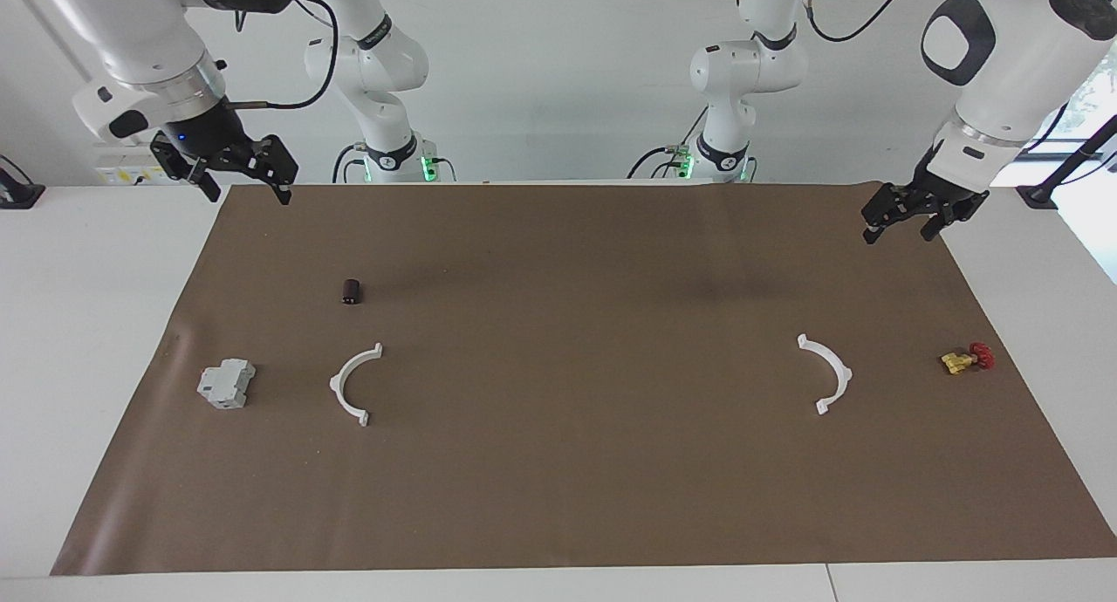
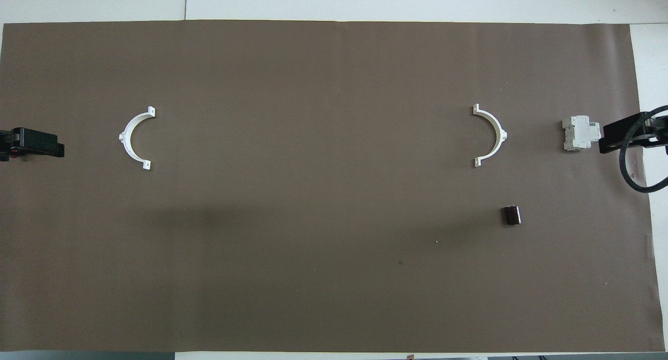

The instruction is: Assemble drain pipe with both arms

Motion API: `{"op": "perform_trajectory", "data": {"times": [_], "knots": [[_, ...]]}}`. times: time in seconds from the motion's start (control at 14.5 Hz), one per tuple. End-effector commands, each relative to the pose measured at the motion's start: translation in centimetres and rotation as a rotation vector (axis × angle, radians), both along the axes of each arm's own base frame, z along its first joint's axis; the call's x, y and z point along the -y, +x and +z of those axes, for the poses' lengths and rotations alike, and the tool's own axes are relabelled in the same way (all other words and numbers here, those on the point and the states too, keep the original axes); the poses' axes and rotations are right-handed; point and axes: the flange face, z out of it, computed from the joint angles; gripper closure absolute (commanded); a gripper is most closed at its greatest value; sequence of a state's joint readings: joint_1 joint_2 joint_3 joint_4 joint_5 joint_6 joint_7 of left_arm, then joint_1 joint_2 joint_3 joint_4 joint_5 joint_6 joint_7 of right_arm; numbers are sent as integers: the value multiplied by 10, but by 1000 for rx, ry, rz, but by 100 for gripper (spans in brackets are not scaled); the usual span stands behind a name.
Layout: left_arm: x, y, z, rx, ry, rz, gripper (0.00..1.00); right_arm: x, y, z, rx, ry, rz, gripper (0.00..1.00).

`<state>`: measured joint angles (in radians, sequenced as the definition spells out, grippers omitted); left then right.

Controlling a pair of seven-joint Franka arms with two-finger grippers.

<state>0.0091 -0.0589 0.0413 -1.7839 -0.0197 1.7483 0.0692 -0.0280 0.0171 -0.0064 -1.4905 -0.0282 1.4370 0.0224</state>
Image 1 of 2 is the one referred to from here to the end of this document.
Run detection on white half-ring pipe clamp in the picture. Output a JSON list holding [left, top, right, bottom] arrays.
[[329, 342, 384, 428], [797, 333, 854, 415]]

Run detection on white wall power strip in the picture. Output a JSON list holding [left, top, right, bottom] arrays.
[[94, 144, 172, 187]]

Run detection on grey circuit breaker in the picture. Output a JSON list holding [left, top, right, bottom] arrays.
[[196, 359, 257, 410]]

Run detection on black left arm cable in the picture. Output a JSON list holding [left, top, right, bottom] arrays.
[[801, 0, 917, 44]]

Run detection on brown paper table mat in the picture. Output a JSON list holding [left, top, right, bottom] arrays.
[[50, 181, 1117, 577]]

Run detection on black camera stand clamp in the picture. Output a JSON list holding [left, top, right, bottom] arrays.
[[1017, 113, 1117, 211]]

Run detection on black table mount bracket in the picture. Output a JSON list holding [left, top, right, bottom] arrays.
[[0, 154, 46, 210]]

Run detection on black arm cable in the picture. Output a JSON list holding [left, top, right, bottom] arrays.
[[801, 0, 917, 44], [229, 0, 339, 111]]

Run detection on brass valve red handle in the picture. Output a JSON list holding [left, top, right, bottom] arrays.
[[940, 341, 996, 377]]

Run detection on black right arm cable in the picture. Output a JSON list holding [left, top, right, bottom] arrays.
[[229, 0, 339, 111]]

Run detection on black left base cable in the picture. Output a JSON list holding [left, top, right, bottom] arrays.
[[627, 105, 709, 181]]

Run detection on black right base cable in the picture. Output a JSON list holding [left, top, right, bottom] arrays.
[[332, 143, 367, 184]]

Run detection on black base cable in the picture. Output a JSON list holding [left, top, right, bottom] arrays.
[[332, 143, 367, 184], [627, 105, 709, 181]]

